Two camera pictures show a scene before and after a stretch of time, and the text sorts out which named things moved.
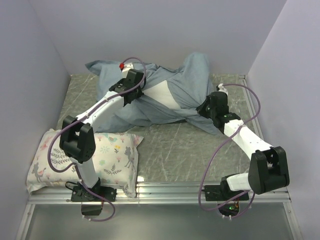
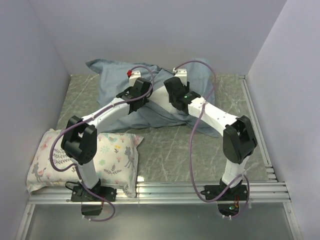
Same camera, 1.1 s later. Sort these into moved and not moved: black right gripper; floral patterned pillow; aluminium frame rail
Moved: black right gripper
Not moved: floral patterned pillow; aluminium frame rail
